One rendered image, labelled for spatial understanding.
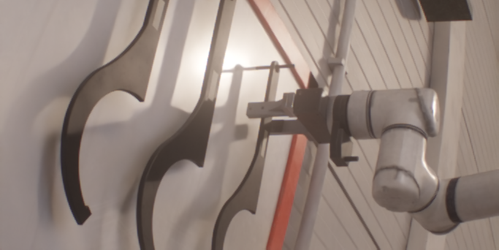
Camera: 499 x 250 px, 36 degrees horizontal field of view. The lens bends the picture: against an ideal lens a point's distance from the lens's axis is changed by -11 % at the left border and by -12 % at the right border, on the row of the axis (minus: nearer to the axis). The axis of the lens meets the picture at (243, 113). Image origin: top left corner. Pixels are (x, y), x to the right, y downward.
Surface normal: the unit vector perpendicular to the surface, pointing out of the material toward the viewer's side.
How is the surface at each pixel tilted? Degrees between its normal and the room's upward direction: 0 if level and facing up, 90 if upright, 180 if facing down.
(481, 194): 116
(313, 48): 90
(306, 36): 90
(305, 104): 97
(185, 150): 90
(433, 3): 180
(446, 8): 180
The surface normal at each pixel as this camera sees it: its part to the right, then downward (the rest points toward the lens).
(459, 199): -0.68, -0.11
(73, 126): 0.89, -0.04
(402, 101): -0.40, -0.55
